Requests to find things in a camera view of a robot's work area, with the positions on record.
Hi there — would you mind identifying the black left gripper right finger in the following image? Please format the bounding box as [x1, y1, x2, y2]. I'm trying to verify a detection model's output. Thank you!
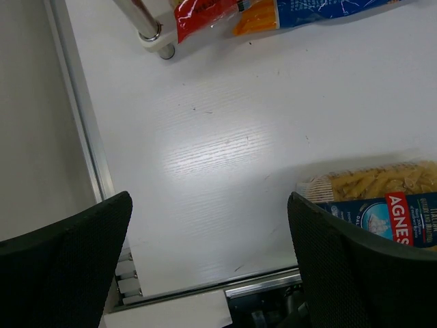
[287, 192, 436, 327]

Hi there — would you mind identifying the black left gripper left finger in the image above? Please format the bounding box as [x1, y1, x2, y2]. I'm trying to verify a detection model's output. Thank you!
[1, 191, 132, 327]

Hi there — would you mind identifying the blue orange pasta bag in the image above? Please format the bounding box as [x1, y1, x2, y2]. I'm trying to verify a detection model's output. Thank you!
[233, 0, 395, 36]

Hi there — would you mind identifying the Agnesi penne pasta bag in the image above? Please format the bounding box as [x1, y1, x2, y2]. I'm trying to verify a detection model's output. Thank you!
[296, 161, 436, 251]

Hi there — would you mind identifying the white two-tier shelf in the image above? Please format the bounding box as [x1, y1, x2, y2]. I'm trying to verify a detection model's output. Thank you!
[114, 0, 178, 59]

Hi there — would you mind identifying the red pasta bag left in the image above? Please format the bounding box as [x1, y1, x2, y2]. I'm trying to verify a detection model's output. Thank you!
[173, 0, 251, 44]

